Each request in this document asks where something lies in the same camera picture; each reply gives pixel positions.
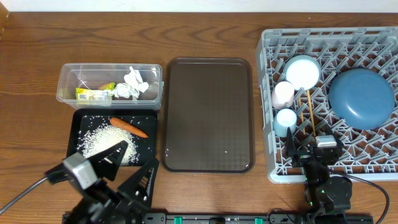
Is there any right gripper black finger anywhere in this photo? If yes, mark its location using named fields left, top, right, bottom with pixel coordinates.
left=325, top=124, right=335, bottom=137
left=285, top=128, right=295, bottom=156

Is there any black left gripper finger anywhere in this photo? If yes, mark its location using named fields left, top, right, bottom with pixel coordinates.
left=88, top=141, right=128, bottom=181
left=118, top=159, right=159, bottom=208

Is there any light blue plastic cup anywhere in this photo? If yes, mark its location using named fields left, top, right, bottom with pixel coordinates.
left=273, top=108, right=297, bottom=138

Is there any orange carrot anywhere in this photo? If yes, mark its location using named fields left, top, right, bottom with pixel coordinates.
left=109, top=118, right=148, bottom=138

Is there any wooden chopstick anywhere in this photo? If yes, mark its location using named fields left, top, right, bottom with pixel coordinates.
left=307, top=90, right=317, bottom=137
left=298, top=96, right=306, bottom=135

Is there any dark blue plate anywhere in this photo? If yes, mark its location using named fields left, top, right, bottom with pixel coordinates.
left=328, top=68, right=396, bottom=129

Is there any pink plastic cup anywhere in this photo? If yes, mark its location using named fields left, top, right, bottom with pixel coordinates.
left=271, top=81, right=295, bottom=110

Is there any light blue bowl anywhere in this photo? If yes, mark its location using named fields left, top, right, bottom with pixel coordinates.
left=283, top=55, right=321, bottom=91

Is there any white paper napkin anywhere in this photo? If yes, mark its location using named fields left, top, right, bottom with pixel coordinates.
left=112, top=83, right=140, bottom=100

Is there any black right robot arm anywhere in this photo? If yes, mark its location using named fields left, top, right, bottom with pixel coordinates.
left=285, top=127, right=352, bottom=215

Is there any grey plastic dishwasher rack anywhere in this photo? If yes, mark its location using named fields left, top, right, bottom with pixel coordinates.
left=256, top=27, right=397, bottom=184

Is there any clear plastic waste bin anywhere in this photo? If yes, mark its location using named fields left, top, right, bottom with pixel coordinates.
left=57, top=63, right=163, bottom=110

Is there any spilled white rice pile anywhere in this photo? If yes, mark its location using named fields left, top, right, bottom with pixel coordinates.
left=76, top=125, right=138, bottom=166

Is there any black rectangular tray bin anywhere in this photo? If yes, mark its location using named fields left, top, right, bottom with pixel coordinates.
left=67, top=109, right=157, bottom=166

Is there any yellow green snack wrapper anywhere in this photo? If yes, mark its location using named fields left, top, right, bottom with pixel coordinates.
left=75, top=82, right=115, bottom=101

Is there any dark brown serving tray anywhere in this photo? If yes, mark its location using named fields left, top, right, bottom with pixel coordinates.
left=160, top=58, right=255, bottom=174

